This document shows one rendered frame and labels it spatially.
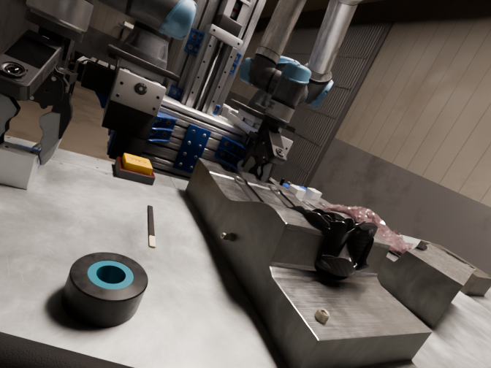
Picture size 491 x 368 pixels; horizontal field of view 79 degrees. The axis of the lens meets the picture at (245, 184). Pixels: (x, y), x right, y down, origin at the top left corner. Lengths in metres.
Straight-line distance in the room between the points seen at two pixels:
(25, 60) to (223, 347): 0.42
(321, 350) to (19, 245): 0.37
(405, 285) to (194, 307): 0.51
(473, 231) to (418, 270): 2.58
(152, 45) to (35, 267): 0.81
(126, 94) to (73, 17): 0.46
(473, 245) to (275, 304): 2.97
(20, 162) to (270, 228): 0.38
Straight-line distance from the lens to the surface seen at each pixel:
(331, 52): 1.16
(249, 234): 0.49
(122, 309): 0.35
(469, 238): 3.34
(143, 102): 0.96
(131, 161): 0.71
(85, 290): 0.34
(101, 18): 8.88
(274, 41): 0.99
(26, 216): 0.50
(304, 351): 0.40
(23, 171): 0.56
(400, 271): 0.78
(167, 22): 0.62
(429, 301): 0.78
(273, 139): 0.82
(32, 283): 0.40
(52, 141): 0.55
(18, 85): 0.45
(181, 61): 1.30
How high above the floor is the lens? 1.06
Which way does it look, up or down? 14 degrees down
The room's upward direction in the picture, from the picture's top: 25 degrees clockwise
